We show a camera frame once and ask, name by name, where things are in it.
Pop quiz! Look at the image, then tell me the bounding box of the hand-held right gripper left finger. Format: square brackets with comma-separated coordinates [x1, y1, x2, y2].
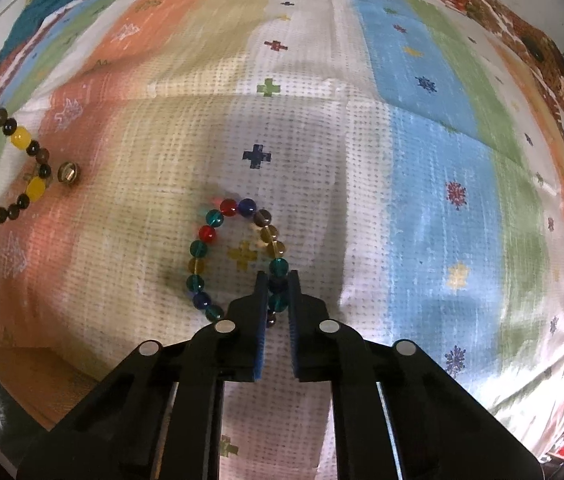
[16, 271, 270, 480]

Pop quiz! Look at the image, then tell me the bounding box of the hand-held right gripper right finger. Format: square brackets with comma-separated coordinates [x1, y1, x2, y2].
[287, 270, 543, 480]

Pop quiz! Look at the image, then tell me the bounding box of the multicolour glass bead bracelet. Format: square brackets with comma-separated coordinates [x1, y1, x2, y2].
[185, 197, 290, 328]

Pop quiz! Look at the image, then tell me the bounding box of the rectangular metal tin box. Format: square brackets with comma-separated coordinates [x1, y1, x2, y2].
[0, 344, 112, 461]

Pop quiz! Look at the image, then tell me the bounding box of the yellow and dark bead bracelet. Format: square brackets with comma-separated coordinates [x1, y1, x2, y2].
[0, 99, 52, 224]

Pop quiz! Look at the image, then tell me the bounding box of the colourful striped mat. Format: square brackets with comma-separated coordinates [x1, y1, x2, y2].
[0, 0, 564, 480]

